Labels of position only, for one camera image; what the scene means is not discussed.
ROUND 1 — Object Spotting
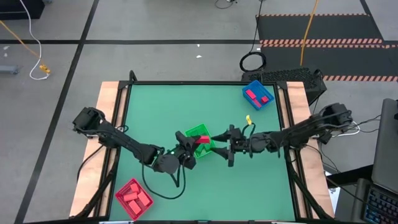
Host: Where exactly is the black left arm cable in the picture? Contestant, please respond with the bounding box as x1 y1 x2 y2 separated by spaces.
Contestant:
141 146 187 200

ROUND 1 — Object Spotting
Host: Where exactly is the red plastic basket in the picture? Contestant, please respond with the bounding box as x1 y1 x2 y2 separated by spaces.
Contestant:
114 177 154 221

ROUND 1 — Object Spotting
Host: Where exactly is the black keyboard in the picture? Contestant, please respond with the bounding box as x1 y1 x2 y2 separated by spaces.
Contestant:
362 186 398 224

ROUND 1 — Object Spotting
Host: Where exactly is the yellow floor cable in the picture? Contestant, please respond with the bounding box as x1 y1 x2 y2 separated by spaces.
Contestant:
0 20 44 60

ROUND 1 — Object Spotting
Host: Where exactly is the blue plastic basket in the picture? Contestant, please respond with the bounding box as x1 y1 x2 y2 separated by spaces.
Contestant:
241 80 275 111

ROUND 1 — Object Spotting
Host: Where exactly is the black table frame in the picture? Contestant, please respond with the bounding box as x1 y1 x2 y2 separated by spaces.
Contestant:
70 70 336 224

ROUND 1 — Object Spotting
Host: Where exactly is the black striped-edge floor mat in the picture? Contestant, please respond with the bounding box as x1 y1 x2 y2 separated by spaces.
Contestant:
255 13 398 82

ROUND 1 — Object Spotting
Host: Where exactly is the orange-yellow hanging cable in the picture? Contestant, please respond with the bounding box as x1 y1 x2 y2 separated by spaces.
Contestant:
298 0 320 68

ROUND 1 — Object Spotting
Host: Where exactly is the grey laptop lid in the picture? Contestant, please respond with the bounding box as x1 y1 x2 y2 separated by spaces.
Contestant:
371 98 398 195

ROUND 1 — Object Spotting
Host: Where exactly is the green plastic basket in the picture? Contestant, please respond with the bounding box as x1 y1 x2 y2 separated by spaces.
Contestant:
185 123 216 159

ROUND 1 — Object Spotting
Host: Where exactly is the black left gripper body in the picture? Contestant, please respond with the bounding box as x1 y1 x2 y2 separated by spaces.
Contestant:
174 130 197 170

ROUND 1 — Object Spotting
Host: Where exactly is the black coiled cable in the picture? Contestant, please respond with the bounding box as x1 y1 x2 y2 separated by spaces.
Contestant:
239 0 267 73

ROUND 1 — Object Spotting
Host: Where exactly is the light wooden side board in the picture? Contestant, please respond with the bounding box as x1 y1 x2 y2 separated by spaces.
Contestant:
285 81 335 218
68 81 121 218

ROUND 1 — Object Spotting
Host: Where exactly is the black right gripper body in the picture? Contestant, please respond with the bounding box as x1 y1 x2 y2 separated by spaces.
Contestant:
227 124 251 168

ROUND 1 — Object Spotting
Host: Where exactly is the grey floor object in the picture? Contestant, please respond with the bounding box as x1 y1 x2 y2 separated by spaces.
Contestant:
0 65 19 75

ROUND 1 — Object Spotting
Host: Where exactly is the white floor cable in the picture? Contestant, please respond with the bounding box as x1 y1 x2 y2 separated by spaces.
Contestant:
19 0 50 81

